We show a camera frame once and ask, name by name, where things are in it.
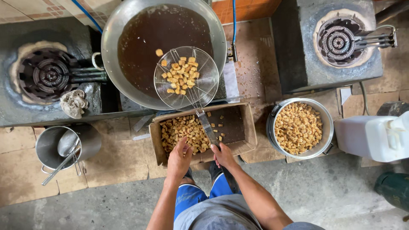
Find square concrete stove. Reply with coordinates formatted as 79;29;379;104
271;0;384;94

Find long concrete stove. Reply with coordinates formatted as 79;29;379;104
0;17;157;128

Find wire handled utensil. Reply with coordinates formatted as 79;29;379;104
71;141;82;177

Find blue gas hose with valve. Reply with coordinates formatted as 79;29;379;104
228;0;239;63

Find heap of pale fried pieces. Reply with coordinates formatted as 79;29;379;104
159;111;226;156

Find dark metal pipe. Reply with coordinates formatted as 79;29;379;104
375;0;409;25

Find person's right hand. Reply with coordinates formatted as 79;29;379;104
210;143;239;172

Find empty steel pot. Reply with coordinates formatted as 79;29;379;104
35;124;102;175

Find steel pot with black handles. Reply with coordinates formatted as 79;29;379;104
266;98;335;160

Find dark shoe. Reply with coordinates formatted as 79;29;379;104
209;161;224;183
183;167;196;183

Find cast iron gas burner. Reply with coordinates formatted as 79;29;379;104
316;17;399;68
17;48;108;103

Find dirty grey rag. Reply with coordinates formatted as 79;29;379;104
60;89;89;119

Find person's left hand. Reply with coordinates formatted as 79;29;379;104
167;137;194;181

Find grey shirt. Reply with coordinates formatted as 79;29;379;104
173;194;326;230

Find wire mesh skimmer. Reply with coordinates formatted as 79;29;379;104
154;46;240;194

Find grey hose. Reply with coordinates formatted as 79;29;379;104
360;81;371;116

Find blue shorts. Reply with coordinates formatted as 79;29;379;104
174;172;243;221

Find white plastic jerrycan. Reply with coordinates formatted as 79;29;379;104
334;110;409;163

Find green gas cylinder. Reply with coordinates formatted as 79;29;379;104
374;171;409;213

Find brown cardboard box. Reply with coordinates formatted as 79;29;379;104
149;102;258;167

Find heap of golden fried pieces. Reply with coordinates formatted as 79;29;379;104
274;102;324;156

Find large steel wok with oil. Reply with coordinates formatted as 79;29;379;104
92;0;228;111

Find grey stone block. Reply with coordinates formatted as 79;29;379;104
376;101;409;117

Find steel ladle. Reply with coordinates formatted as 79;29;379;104
41;129;81;186

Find flattened cardboard floor sheets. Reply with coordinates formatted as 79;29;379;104
0;116;168;206

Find fried pieces in skimmer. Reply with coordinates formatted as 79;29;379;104
161;56;200;96

